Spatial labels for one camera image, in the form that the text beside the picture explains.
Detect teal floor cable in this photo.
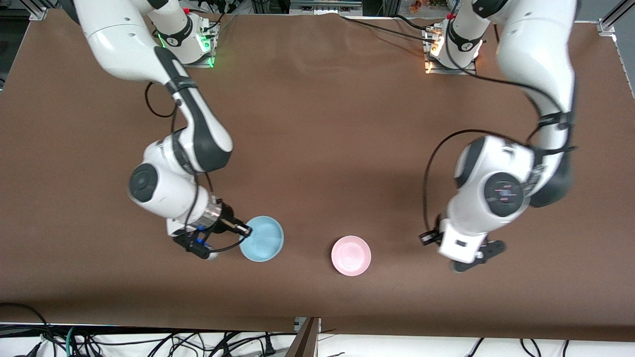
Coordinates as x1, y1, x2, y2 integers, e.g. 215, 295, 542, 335
63, 325, 81, 357

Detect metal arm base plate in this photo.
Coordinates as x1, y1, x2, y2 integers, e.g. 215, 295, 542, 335
162, 22, 220, 69
423, 26, 479, 76

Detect black tangled floor cable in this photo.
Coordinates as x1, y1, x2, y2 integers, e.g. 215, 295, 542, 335
82, 329, 301, 357

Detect orange pink small items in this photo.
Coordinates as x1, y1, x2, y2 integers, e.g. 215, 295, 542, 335
410, 0, 465, 13

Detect aluminium frame bar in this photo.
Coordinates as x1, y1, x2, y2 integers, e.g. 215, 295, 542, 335
289, 0, 364, 16

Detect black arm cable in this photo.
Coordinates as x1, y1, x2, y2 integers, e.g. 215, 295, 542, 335
144, 81, 245, 255
420, 22, 579, 239

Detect pink bowl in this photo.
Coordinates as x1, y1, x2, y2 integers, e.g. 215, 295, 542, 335
331, 236, 372, 276

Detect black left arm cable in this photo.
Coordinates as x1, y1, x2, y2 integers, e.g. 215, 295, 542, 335
420, 22, 579, 239

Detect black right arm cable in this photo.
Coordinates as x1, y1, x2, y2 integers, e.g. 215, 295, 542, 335
144, 81, 245, 255

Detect brown table cover sheet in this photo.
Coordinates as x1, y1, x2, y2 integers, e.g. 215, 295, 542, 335
0, 10, 635, 343

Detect brown angled beam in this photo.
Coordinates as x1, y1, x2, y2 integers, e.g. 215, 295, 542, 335
285, 317, 321, 357

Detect black looped floor cable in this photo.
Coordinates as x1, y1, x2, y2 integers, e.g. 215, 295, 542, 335
0, 302, 58, 357

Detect blue bowl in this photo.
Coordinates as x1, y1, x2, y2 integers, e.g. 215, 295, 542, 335
239, 215, 285, 263

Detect long black table cable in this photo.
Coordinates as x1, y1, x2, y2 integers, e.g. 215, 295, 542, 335
339, 14, 438, 44

